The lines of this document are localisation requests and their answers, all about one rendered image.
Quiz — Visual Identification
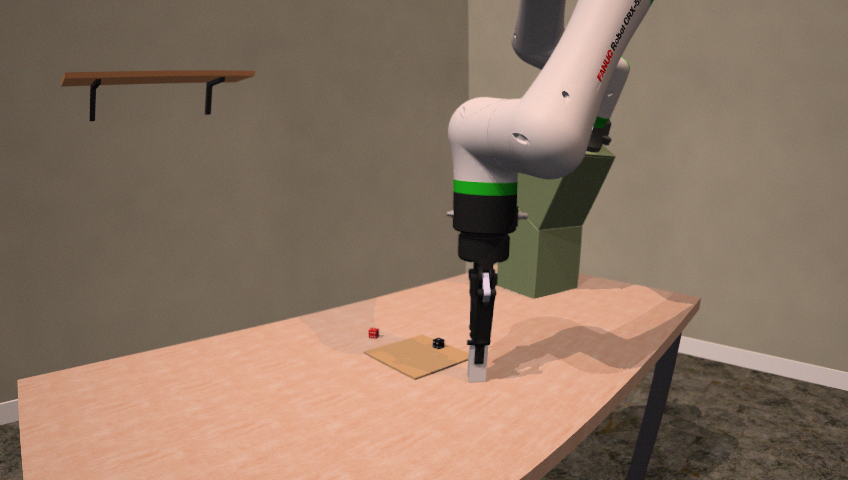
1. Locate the tan square mat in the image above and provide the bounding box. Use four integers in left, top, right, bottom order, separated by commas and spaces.
363, 335, 468, 380

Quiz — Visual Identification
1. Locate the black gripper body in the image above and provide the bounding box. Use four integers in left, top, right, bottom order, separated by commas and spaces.
458, 232, 510, 297

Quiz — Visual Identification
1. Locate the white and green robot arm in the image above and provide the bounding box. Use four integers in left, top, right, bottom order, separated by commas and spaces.
447, 0, 654, 238

